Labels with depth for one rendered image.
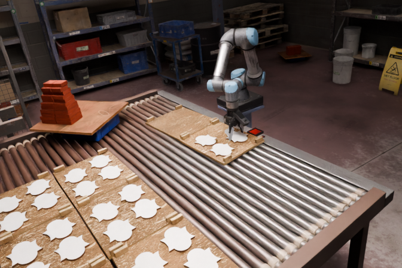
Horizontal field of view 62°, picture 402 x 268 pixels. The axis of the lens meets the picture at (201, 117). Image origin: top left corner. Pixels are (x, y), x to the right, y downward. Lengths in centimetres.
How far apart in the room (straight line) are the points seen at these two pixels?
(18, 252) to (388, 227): 249
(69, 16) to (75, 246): 495
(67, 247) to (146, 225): 34
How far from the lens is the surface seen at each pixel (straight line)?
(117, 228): 160
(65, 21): 615
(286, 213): 161
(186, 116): 249
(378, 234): 297
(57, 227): 173
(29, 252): 168
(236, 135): 214
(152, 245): 150
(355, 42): 665
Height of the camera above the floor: 198
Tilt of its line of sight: 25 degrees down
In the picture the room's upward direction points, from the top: 6 degrees counter-clockwise
